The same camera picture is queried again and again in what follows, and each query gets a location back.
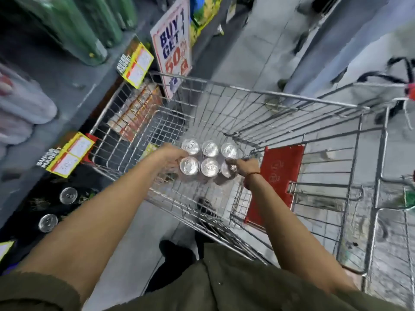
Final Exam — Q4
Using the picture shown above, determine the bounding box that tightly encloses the wrapped pack of orange cartons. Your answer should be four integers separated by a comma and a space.
107, 81, 163, 143

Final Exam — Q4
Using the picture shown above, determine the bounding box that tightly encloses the olive green shirt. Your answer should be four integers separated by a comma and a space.
0, 242, 410, 311

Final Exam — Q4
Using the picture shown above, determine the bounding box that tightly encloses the yellow green packet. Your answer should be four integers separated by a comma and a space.
189, 0, 225, 46

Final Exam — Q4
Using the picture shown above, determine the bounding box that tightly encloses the metal wire shopping cart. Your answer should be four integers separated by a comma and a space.
87, 72, 388, 276
337, 81, 415, 309

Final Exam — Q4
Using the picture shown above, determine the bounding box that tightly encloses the person's left forearm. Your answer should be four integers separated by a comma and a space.
14, 151, 176, 305

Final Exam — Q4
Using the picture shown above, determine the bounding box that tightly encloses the person's right forearm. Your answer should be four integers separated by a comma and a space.
243, 173, 359, 293

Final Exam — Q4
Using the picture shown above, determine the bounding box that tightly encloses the person's left hand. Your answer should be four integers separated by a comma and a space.
153, 144, 189, 175

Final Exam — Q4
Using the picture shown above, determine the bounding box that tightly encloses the white promotion sign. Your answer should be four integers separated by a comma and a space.
150, 0, 193, 100

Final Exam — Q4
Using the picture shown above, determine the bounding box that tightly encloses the grey store shelf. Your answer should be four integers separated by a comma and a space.
0, 0, 169, 230

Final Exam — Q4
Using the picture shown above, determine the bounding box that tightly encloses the person's right hand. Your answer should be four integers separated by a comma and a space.
226, 158, 261, 177

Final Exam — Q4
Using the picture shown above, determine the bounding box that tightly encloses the silver drink can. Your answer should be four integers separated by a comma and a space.
38, 214, 59, 233
59, 187, 78, 205

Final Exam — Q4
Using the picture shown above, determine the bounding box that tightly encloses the black shoe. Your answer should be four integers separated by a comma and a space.
145, 240, 199, 294

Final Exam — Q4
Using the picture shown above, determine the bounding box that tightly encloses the six-pack of silver cans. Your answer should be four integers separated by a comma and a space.
178, 138, 241, 186

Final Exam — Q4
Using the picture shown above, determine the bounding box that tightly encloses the yellow shelf price tag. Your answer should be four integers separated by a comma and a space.
0, 240, 15, 262
36, 132, 96, 179
116, 42, 155, 90

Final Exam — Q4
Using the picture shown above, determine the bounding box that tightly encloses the pink white packet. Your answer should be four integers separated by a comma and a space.
0, 63, 58, 125
0, 110, 34, 147

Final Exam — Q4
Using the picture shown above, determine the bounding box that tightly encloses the green plastic bottle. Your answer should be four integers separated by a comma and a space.
72, 0, 124, 49
106, 0, 139, 31
11, 0, 108, 67

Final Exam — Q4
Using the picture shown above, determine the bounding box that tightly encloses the red cart seat flap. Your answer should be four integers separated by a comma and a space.
244, 144, 306, 228

